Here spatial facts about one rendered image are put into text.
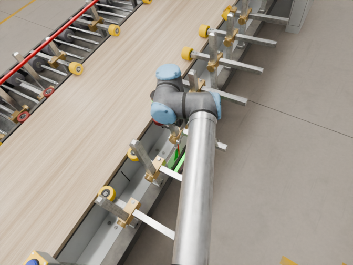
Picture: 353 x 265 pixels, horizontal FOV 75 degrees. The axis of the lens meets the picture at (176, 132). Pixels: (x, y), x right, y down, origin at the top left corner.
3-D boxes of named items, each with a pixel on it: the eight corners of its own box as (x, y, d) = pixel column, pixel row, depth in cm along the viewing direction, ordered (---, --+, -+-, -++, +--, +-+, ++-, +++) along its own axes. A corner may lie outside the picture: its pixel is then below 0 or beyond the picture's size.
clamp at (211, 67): (224, 59, 147) (224, 52, 143) (215, 73, 142) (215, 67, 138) (215, 57, 150) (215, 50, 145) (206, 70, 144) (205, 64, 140)
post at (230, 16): (230, 72, 178) (234, 11, 138) (229, 75, 176) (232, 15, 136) (226, 71, 179) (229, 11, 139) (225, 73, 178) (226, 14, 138)
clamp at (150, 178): (167, 163, 126) (165, 159, 122) (154, 184, 121) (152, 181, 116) (157, 159, 128) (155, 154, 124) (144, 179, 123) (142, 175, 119)
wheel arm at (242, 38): (276, 45, 145) (277, 40, 142) (274, 48, 144) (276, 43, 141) (205, 30, 164) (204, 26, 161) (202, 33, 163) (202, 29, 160)
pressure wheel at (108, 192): (120, 190, 124) (111, 182, 114) (122, 204, 119) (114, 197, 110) (105, 195, 123) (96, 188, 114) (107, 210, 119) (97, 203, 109)
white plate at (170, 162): (190, 136, 146) (189, 128, 138) (170, 171, 136) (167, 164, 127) (190, 136, 146) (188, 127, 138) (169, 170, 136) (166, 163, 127)
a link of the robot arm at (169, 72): (151, 79, 80) (156, 60, 85) (159, 103, 90) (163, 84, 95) (178, 79, 78) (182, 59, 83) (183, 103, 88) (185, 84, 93)
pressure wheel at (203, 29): (204, 38, 161) (208, 37, 167) (206, 25, 156) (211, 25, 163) (196, 36, 163) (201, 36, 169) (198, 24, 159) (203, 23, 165)
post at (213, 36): (217, 91, 164) (217, 30, 124) (215, 94, 163) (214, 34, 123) (213, 90, 166) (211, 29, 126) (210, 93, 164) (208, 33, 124)
